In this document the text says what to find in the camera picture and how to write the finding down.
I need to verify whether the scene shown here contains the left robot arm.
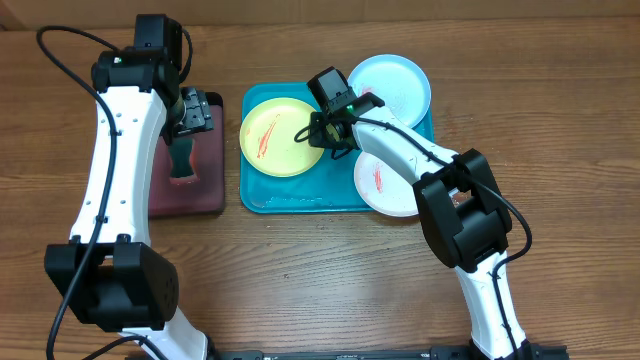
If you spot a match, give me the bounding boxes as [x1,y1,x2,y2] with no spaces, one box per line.
[44,14,224,359]

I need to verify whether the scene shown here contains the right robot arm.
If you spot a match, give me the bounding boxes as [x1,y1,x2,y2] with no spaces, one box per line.
[296,67,530,359]

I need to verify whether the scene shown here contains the light blue plate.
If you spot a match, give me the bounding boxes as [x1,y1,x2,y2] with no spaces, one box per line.
[348,54,432,128]

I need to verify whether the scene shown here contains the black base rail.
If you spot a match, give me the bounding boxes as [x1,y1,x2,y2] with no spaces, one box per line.
[214,344,570,360]

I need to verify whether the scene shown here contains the black tray with red liquid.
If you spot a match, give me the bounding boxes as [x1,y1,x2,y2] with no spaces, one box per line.
[149,92,225,218]

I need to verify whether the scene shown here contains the white plate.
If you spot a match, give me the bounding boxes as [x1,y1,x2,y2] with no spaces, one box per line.
[354,152,418,218]

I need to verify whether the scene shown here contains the teal plastic tray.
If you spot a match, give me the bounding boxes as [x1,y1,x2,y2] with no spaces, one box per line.
[239,82,435,214]

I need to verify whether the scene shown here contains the green and orange sponge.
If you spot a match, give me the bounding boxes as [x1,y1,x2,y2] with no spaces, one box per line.
[168,138,198,184]

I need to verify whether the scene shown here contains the yellow-green plate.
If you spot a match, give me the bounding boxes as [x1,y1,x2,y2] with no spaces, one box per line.
[239,97,324,177]

